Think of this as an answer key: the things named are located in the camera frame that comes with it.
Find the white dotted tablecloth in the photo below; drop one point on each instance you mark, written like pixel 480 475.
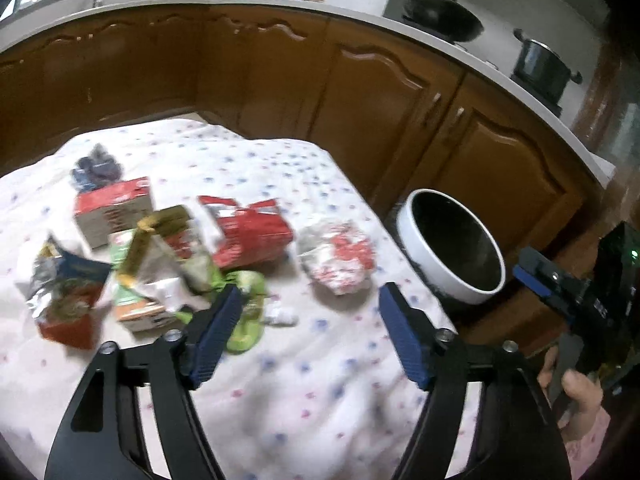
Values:
pixel 300 385

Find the red white plastic wrapper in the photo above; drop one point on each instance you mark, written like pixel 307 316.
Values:
pixel 340 260

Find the black wok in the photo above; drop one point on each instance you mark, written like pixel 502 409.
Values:
pixel 440 12

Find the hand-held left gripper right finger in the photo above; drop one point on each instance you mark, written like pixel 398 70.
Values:
pixel 400 335

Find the white rimmed black trash bin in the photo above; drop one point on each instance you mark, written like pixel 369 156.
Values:
pixel 420 245

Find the brown wooden kitchen cabinets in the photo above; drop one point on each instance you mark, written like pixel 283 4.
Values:
pixel 380 110

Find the blue silver foil bag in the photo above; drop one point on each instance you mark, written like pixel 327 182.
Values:
pixel 75 270

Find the white kitchen countertop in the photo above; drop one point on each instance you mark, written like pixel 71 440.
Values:
pixel 500 77

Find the dark blue wrapper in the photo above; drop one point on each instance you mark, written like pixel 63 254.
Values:
pixel 97 167

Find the red snack bag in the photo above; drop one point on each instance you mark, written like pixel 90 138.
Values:
pixel 250 240

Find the person's right forearm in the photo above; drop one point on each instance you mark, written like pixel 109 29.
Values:
pixel 590 450

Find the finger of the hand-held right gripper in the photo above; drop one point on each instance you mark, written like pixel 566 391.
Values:
pixel 532 282

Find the person's right hand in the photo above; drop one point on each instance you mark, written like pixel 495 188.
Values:
pixel 580 400

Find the green plastic wrapper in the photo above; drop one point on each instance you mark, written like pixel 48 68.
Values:
pixel 247 327

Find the red and white carton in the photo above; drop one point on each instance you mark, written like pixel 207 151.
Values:
pixel 112 210

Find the dark cooking pot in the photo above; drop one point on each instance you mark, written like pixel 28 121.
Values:
pixel 542 67

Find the clear plastic bag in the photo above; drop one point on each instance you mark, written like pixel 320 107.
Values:
pixel 195 265

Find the small white paper scrap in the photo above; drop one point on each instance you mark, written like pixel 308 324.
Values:
pixel 282 316

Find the gold foil wrapper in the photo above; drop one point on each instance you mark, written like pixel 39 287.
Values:
pixel 137 247

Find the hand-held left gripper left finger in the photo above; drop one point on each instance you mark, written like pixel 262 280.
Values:
pixel 215 335

